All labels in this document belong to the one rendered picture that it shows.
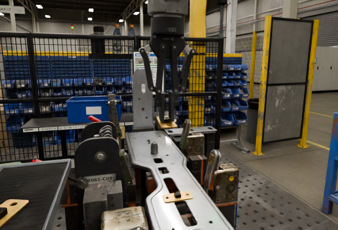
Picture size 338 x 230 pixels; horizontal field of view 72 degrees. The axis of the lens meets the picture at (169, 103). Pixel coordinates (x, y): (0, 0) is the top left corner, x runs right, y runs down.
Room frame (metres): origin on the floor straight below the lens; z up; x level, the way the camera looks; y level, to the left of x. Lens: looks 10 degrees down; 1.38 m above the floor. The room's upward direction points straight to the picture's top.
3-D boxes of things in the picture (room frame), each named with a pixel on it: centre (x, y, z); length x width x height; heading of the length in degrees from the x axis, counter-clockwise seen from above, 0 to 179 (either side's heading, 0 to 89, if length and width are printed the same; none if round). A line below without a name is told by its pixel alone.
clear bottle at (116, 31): (1.66, 0.35, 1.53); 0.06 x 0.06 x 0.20
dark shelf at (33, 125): (1.43, 0.40, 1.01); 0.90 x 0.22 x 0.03; 105
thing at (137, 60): (1.62, 0.14, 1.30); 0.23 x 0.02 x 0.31; 105
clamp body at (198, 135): (1.06, -0.12, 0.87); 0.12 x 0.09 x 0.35; 105
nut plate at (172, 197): (0.61, -0.02, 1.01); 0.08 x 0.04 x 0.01; 105
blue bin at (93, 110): (1.42, 0.45, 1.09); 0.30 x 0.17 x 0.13; 99
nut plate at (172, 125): (0.56, 0.01, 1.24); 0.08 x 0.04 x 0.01; 11
